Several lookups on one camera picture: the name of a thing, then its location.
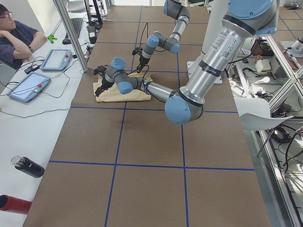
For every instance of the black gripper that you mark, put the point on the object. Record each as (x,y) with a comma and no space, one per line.
(103,85)
(142,60)

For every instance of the beige long-sleeve printed shirt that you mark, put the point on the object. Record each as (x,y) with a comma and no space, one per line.
(113,94)

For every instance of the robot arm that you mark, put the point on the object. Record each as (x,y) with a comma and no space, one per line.
(175,10)
(243,19)

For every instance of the far blue teach pendant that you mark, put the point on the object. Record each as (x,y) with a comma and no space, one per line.
(56,60)

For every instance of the blue teach pendant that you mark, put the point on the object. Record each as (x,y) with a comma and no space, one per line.
(29,87)
(56,60)

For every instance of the black keyboard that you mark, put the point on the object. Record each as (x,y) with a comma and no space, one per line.
(77,25)

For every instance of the near blue teach pendant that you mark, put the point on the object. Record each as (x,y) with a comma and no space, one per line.
(29,87)

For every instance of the green plastic clamp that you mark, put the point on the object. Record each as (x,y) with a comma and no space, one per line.
(51,38)

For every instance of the seated person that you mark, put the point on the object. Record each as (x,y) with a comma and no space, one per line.
(18,41)

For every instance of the black water bottle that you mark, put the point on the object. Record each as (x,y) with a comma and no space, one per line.
(27,166)

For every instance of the red bottle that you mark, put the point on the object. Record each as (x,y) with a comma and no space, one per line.
(14,205)

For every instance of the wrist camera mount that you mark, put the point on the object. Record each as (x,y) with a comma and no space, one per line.
(137,50)
(100,70)

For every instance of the aluminium frame post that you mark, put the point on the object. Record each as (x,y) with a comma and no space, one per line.
(71,33)

